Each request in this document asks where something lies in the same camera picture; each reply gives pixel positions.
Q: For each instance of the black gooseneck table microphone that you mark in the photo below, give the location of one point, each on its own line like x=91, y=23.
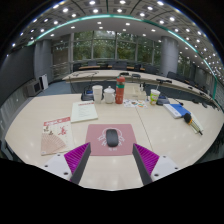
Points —
x=180, y=102

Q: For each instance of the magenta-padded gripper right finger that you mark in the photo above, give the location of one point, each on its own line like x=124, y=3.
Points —
x=147, y=158

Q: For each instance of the black desk phone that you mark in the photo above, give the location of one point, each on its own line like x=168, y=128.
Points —
x=87, y=96
x=163, y=100

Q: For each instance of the long curved conference table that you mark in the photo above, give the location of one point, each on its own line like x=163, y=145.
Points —
x=106, y=76

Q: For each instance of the green paper cup with straw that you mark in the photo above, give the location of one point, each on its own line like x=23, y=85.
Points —
x=154, y=96

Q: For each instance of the black computer mouse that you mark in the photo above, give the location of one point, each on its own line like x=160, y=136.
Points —
x=112, y=137

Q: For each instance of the pink mouse pad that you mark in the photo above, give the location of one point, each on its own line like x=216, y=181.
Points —
x=95, y=146

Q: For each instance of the ceiling lights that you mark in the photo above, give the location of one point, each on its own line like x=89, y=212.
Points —
x=95, y=10

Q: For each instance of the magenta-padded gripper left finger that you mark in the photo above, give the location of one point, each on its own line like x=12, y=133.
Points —
x=76, y=157

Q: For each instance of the black office chairs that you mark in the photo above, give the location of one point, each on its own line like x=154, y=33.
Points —
x=151, y=69

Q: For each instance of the blue and white book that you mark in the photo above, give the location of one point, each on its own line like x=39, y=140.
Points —
x=178, y=110

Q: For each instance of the colourful printed leaflet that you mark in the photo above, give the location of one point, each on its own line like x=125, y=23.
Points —
x=135, y=103

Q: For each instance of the white paper cup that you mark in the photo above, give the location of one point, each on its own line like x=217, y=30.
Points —
x=97, y=94

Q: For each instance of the red drink bottle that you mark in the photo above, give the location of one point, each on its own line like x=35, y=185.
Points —
x=120, y=91

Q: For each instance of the white booklet with red heading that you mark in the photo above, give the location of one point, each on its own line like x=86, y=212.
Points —
x=84, y=111

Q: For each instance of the black handheld microphone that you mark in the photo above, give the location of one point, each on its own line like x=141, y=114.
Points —
x=187, y=117

